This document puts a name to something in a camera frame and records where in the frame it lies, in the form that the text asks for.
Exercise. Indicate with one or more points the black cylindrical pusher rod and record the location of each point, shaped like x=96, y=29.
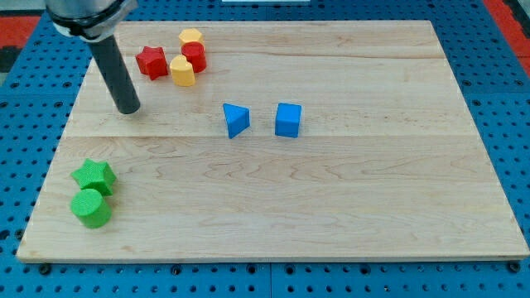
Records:
x=112, y=67

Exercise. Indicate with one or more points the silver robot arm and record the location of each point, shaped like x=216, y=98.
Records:
x=94, y=22

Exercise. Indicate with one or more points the blue triangle block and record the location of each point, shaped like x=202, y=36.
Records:
x=237, y=119

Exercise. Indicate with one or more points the blue cube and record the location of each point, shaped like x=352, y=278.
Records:
x=287, y=121

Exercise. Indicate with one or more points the red star block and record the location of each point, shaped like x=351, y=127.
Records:
x=152, y=62

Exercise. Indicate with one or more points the yellow heart block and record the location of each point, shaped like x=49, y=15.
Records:
x=182, y=72

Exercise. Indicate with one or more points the yellow hexagon block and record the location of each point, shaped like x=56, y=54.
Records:
x=189, y=35

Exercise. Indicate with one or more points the red cylinder block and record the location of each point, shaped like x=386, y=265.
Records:
x=194, y=52

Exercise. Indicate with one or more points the green star block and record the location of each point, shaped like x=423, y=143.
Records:
x=96, y=175

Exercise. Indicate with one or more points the green cylinder block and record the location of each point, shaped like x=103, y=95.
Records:
x=90, y=208

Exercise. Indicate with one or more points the wooden board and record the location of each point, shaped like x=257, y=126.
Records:
x=388, y=165

